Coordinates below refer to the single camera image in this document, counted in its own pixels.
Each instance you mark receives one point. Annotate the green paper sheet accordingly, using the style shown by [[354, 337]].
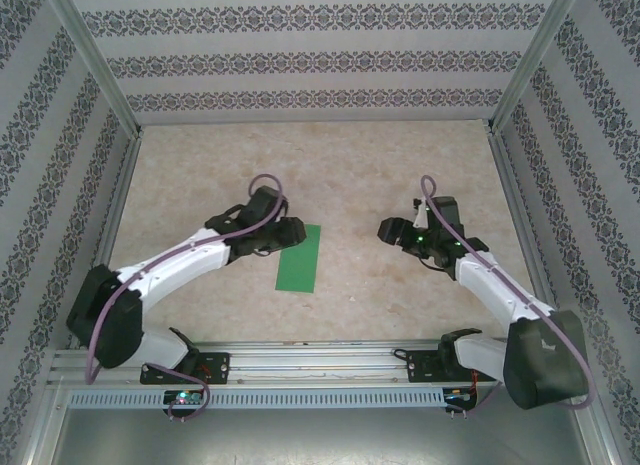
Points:
[[297, 275]]

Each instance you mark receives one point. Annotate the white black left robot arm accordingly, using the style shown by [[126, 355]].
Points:
[[170, 270]]

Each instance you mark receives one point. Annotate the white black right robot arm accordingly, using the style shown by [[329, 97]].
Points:
[[500, 290]]

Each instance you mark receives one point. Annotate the grey sheet metal panel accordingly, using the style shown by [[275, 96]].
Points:
[[320, 435]]

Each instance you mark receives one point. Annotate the small LED circuit board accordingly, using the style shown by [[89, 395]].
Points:
[[182, 397], [460, 396]]

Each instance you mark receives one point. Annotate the aluminium side rail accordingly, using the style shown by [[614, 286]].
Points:
[[111, 225], [506, 175]]

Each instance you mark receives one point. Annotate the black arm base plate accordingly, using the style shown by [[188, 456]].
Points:
[[220, 367], [420, 367]]

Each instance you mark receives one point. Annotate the long aluminium mounting rail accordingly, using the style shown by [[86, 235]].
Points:
[[320, 360]]

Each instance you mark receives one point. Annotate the aluminium frame post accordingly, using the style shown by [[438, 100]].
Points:
[[537, 60], [100, 65]]

